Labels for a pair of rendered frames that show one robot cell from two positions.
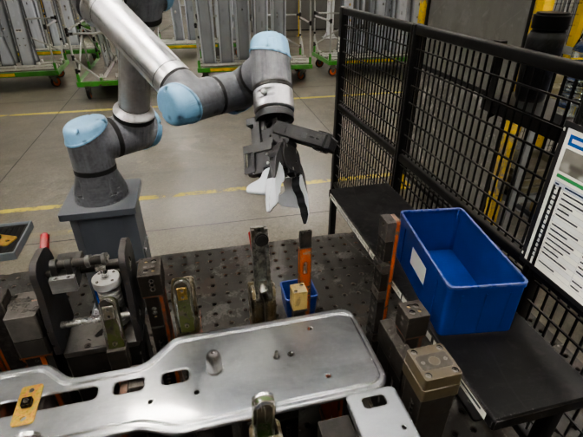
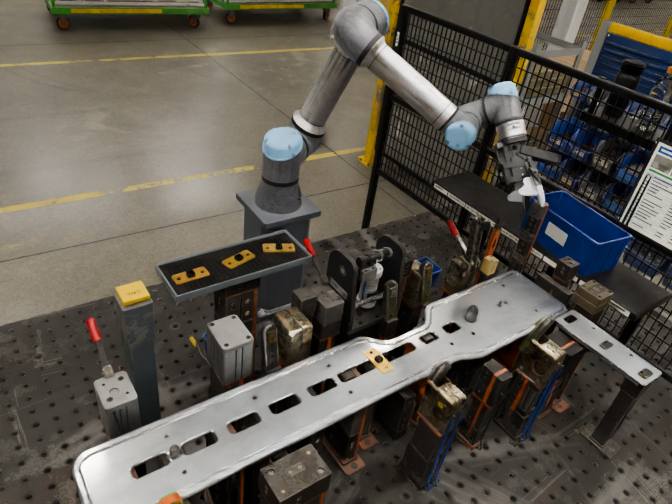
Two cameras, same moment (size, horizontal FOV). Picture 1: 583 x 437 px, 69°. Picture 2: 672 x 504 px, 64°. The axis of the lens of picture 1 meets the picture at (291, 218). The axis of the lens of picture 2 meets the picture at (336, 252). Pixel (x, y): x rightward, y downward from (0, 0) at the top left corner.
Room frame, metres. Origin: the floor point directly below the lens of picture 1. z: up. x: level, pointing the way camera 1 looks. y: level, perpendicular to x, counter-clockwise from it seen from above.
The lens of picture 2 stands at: (-0.32, 1.04, 1.99)
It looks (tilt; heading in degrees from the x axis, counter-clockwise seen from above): 35 degrees down; 334
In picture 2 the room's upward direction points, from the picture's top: 9 degrees clockwise
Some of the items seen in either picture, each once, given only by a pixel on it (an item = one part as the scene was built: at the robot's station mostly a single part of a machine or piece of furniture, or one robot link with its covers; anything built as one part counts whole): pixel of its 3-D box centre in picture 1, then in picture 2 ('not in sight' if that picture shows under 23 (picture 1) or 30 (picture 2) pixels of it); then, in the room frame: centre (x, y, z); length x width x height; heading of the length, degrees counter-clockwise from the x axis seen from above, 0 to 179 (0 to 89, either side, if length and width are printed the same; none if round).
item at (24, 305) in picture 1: (51, 365); (320, 346); (0.68, 0.56, 0.89); 0.13 x 0.11 x 0.38; 14
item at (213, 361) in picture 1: (213, 362); (471, 314); (0.58, 0.15, 1.02); 0.03 x 0.03 x 0.07
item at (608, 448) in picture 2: not in sight; (619, 409); (0.27, -0.21, 0.84); 0.11 x 0.06 x 0.29; 14
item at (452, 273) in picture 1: (450, 264); (572, 231); (0.79, -0.37, 1.10); 0.30 x 0.17 x 0.13; 6
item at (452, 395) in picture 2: not in sight; (431, 433); (0.34, 0.38, 0.87); 0.12 x 0.09 x 0.35; 14
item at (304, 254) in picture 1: (304, 315); (479, 280); (0.78, -0.03, 0.95); 0.03 x 0.01 x 0.50; 104
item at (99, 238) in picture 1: (116, 250); (274, 251); (1.13, 0.57, 0.90); 0.21 x 0.21 x 0.40; 12
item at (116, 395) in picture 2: not in sight; (123, 441); (0.51, 1.10, 0.88); 0.11 x 0.10 x 0.36; 14
